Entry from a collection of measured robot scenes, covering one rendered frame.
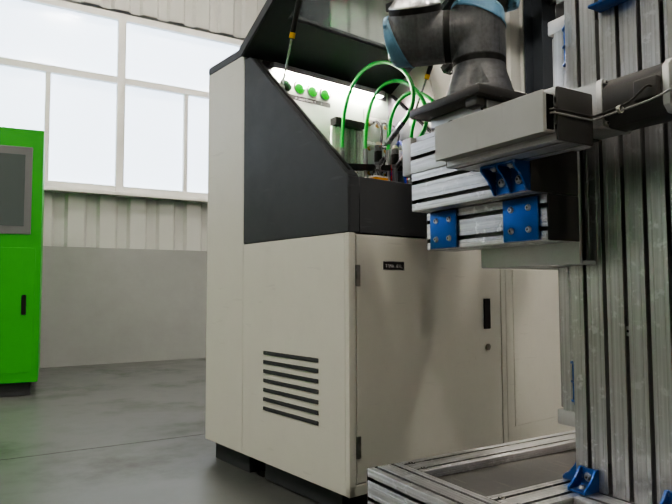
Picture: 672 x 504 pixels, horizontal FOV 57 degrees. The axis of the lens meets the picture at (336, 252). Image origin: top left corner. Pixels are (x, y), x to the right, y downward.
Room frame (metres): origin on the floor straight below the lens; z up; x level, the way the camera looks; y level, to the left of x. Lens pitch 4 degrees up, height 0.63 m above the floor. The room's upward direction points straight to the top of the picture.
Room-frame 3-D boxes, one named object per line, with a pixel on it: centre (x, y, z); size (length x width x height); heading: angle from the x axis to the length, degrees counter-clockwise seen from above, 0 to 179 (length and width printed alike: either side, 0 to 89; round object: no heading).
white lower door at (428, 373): (1.90, -0.30, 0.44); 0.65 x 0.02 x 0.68; 128
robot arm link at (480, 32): (1.34, -0.31, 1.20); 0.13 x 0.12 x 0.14; 75
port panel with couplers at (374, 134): (2.46, -0.17, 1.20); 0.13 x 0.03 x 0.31; 128
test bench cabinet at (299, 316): (2.13, -0.13, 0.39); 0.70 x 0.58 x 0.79; 128
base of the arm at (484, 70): (1.34, -0.32, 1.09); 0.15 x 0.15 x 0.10
